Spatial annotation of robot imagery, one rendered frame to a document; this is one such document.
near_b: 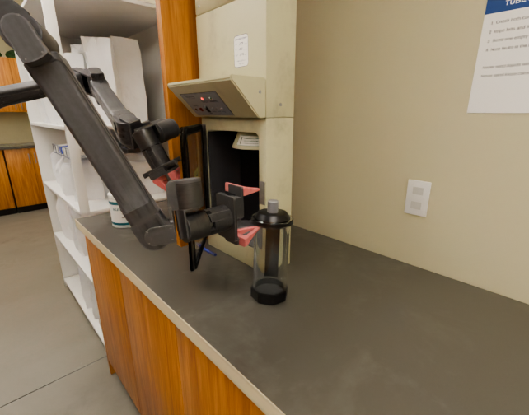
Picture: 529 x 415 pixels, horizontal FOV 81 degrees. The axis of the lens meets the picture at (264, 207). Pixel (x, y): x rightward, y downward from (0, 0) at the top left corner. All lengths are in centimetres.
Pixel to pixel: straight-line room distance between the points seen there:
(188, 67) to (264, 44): 37
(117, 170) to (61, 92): 15
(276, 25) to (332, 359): 80
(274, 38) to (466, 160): 63
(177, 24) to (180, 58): 10
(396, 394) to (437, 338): 21
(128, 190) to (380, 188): 84
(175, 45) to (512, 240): 115
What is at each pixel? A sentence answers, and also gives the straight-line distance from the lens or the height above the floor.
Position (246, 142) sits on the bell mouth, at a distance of 96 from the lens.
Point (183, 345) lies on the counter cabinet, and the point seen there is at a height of 80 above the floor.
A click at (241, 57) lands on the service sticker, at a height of 157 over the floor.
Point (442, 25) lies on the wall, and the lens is 111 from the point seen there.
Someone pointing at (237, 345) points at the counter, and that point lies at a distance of 74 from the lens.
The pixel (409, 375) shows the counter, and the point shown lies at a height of 94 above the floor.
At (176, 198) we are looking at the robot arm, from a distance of 62.
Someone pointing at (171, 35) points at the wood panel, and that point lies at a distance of 115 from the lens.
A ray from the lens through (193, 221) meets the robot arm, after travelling 62.
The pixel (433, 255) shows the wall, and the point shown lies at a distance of 115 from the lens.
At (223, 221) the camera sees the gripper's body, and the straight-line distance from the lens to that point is 65.
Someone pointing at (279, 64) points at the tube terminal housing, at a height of 155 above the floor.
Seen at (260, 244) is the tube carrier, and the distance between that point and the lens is 78.
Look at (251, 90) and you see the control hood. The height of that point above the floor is 148.
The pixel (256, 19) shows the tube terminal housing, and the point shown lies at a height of 165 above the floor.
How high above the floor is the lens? 142
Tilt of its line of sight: 17 degrees down
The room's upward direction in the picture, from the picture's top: straight up
